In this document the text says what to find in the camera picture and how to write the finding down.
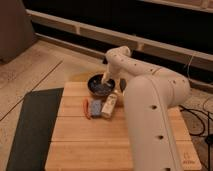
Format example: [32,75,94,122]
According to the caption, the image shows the orange carrot toy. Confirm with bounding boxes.
[83,99,91,120]

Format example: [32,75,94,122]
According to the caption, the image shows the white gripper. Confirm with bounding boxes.
[101,63,120,84]

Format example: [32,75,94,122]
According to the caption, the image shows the dark ceramic bowl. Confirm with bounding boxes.
[87,74,115,97]

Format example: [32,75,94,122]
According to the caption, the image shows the brown cabinet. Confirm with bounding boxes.
[0,0,37,63]

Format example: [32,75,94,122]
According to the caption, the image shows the dark floor mat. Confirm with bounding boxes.
[6,88,63,171]

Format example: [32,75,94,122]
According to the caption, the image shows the white window rail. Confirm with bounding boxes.
[27,9,213,71]

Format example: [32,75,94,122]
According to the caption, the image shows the blue sponge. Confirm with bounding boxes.
[90,100,102,117]

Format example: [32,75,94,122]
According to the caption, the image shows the black cables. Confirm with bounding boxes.
[179,96,213,171]

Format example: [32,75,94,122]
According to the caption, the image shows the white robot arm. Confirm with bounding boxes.
[102,46,190,171]

